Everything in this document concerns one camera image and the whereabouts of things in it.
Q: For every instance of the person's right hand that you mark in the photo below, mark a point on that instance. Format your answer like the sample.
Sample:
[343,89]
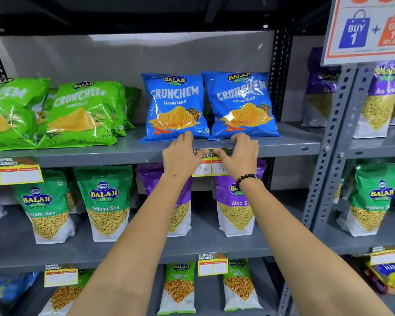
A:
[242,159]

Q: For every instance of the person's left hand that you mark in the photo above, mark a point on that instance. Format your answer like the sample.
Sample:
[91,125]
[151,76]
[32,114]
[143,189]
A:
[179,159]

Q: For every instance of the person's left thumb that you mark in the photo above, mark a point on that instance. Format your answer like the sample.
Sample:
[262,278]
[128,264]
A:
[202,153]

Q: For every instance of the person's right thumb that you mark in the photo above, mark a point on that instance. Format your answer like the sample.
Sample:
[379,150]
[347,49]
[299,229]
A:
[219,152]

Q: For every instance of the yellow shelf price label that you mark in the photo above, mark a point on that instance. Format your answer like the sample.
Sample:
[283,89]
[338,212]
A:
[383,257]
[19,174]
[210,167]
[61,276]
[213,264]

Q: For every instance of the person's left forearm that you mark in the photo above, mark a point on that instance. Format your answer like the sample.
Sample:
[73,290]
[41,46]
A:
[135,246]

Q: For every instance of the person's right forearm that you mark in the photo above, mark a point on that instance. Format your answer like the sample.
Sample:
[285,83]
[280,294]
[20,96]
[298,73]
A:
[299,253]

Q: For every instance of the blue chip bag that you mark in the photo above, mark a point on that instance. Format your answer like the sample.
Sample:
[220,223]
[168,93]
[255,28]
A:
[174,105]
[242,105]

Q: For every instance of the grey metal shelf rack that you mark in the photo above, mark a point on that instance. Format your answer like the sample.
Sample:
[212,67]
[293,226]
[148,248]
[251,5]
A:
[283,141]
[335,128]

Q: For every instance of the green chip bag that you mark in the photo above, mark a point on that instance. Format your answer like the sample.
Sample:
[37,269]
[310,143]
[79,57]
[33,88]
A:
[120,111]
[132,105]
[44,108]
[82,115]
[10,115]

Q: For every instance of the green sev pouch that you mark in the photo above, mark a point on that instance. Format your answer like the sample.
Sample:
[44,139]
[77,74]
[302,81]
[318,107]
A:
[107,200]
[339,190]
[372,200]
[46,207]
[73,197]

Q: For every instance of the green chana pouch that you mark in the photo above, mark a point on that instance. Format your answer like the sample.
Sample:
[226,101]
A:
[179,289]
[64,297]
[240,286]

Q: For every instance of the white and orange offer sign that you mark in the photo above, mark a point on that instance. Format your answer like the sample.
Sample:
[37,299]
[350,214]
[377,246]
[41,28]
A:
[365,32]

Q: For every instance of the yellow and blue snack packet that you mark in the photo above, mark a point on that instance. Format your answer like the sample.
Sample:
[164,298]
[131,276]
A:
[388,274]

